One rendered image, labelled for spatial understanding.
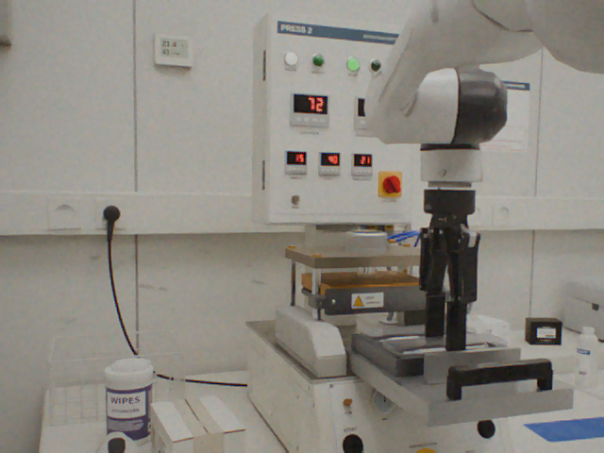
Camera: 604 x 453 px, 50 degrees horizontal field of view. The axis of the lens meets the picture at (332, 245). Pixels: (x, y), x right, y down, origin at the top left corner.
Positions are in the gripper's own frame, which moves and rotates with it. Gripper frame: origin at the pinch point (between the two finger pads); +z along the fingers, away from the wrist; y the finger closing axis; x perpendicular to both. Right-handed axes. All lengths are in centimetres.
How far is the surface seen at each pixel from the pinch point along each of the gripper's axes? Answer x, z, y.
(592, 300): 89, 11, -68
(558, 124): 88, -42, -86
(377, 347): -9.5, 3.5, -2.9
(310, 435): -16.8, 19.4, -12.2
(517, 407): 2.2, 7.9, 15.1
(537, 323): 69, 16, -66
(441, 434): 3.7, 19.5, -6.4
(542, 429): 35.7, 27.6, -21.3
